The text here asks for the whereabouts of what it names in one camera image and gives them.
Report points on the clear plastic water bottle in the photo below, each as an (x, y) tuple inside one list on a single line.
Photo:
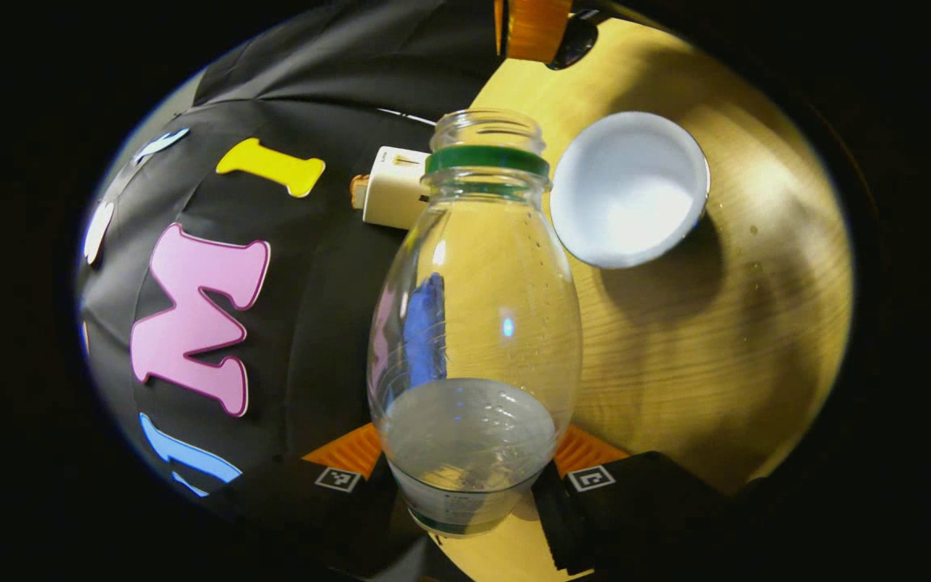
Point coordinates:
[(473, 323)]

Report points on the black backdrop cloth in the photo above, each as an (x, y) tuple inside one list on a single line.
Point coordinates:
[(304, 267)]

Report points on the toasted bread slice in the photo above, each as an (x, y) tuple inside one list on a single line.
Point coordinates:
[(359, 191)]

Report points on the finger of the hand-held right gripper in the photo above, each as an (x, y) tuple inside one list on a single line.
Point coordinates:
[(538, 28)]

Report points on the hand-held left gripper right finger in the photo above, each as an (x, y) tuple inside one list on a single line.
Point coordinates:
[(643, 505)]

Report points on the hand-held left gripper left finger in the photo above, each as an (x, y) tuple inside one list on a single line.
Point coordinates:
[(312, 513)]

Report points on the white toaster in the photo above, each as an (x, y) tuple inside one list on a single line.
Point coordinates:
[(397, 187)]

